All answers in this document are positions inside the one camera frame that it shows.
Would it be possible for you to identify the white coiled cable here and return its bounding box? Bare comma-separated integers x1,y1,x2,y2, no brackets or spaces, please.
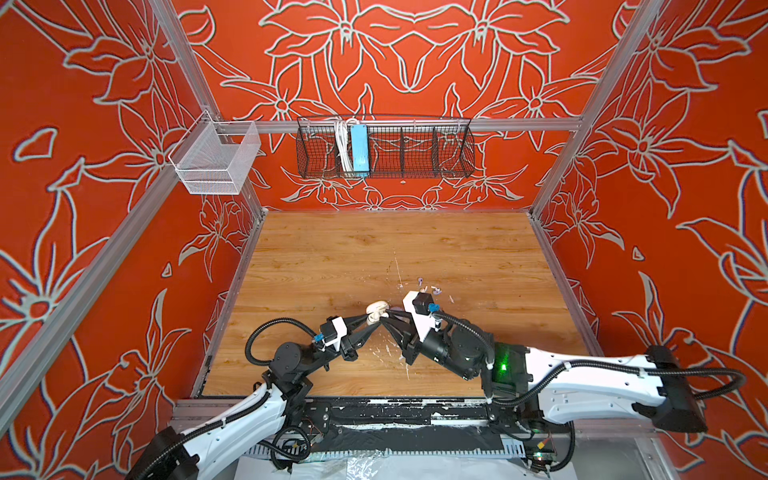
333,118,355,174

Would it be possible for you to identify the black wire wall basket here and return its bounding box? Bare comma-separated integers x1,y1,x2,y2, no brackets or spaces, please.
296,114,477,180

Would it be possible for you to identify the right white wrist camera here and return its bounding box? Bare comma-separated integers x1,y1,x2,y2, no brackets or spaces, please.
403,291,441,341

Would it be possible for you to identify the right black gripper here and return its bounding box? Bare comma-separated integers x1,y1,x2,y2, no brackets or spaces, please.
379,308,480,384

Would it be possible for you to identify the cream earbud charging case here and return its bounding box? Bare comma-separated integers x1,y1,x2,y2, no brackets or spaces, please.
366,300,390,325

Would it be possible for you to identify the light blue power strip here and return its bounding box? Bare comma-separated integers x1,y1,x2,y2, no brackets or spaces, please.
350,124,370,177

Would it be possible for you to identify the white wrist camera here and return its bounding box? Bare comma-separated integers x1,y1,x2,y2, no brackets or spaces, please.
316,317,349,352
403,291,441,341

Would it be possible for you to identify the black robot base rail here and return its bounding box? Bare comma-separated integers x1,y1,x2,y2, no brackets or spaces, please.
277,397,568,465

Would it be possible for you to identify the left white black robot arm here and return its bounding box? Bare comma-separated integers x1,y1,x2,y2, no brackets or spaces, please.
126,314,379,479

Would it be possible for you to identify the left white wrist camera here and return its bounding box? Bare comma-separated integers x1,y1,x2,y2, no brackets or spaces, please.
316,317,349,352

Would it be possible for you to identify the clear plastic wall bin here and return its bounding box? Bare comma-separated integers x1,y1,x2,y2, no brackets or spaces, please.
169,112,262,195

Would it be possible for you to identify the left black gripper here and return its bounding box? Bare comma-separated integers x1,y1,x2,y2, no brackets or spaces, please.
300,314,376,380

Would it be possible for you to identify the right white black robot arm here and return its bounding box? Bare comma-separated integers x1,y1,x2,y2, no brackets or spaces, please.
367,304,746,433

